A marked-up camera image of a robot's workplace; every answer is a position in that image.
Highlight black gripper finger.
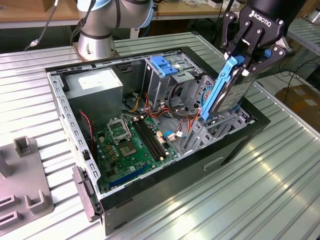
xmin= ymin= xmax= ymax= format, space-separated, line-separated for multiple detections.
xmin=240 ymin=26 xmax=288 ymax=76
xmin=220 ymin=11 xmax=251 ymax=61

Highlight hard disk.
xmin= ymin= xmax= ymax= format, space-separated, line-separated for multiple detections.
xmin=199 ymin=49 xmax=273 ymax=121

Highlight grey metal disk bay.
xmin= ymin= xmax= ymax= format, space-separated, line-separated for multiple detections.
xmin=178 ymin=74 xmax=257 ymax=156

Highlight small white boxes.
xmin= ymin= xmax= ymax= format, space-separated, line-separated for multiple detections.
xmin=208 ymin=0 xmax=236 ymax=8

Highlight metal slat side table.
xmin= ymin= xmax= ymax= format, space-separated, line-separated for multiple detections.
xmin=286 ymin=18 xmax=320 ymax=73

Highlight brown cardboard box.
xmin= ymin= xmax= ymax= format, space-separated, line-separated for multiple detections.
xmin=274 ymin=84 xmax=320 ymax=127

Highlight blue plastic bay latch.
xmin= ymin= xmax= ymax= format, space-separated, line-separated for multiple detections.
xmin=150 ymin=56 xmax=180 ymax=77

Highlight grey optical drive cage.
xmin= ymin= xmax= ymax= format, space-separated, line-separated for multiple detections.
xmin=143 ymin=51 xmax=205 ymax=111

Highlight black RAM slot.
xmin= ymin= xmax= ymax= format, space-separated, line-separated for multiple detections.
xmin=141 ymin=117 xmax=168 ymax=158
xmin=135 ymin=119 xmax=161 ymax=161
xmin=138 ymin=118 xmax=164 ymax=160
xmin=132 ymin=120 xmax=158 ymax=162

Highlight grey power supply unit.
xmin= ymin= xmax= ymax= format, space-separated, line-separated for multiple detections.
xmin=63 ymin=67 xmax=125 ymax=131

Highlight CPU socket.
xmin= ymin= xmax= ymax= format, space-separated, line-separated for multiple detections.
xmin=118 ymin=141 xmax=139 ymax=159

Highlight green motherboard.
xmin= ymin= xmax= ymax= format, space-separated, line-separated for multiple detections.
xmin=94 ymin=113 xmax=181 ymax=193

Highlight black case fan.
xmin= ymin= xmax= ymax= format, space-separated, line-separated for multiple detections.
xmin=78 ymin=109 xmax=100 ymax=163

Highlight black open PC case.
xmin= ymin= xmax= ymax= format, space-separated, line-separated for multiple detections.
xmin=44 ymin=46 xmax=272 ymax=237

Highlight blue expansion slot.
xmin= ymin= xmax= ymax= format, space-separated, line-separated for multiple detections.
xmin=108 ymin=163 xmax=149 ymax=190

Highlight plain cardboard box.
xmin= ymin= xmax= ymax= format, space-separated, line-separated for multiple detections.
xmin=41 ymin=0 xmax=78 ymax=13

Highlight grey black case latch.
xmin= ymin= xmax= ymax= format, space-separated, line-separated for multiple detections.
xmin=71 ymin=164 xmax=104 ymax=224

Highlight grey parts rack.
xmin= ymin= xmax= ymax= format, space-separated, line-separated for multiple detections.
xmin=0 ymin=136 xmax=55 ymax=230

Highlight blue data wire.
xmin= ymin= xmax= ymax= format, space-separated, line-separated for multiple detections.
xmin=200 ymin=87 xmax=211 ymax=111

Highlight black cable bundle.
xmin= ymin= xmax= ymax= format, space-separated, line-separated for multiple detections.
xmin=167 ymin=81 xmax=192 ymax=120

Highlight orange wires small plug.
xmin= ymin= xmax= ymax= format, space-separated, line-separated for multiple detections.
xmin=186 ymin=109 xmax=202 ymax=136

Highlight orange red wire bundle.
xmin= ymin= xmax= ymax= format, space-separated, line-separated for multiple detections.
xmin=144 ymin=91 xmax=173 ymax=120

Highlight yellow black wire bundle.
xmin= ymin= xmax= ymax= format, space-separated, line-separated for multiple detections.
xmin=123 ymin=96 xmax=141 ymax=114

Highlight blue wire white plug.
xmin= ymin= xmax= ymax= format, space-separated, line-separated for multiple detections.
xmin=163 ymin=130 xmax=189 ymax=143

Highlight thin wire locking lever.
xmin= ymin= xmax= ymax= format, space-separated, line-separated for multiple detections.
xmin=121 ymin=116 xmax=133 ymax=141

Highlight metal socket cover frame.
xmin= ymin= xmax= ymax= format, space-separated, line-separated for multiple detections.
xmin=106 ymin=116 xmax=133 ymax=145

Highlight red black twisted wire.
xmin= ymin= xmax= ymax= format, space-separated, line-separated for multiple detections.
xmin=79 ymin=111 xmax=96 ymax=153

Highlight black cable silver plug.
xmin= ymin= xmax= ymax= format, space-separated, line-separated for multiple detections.
xmin=24 ymin=0 xmax=61 ymax=52

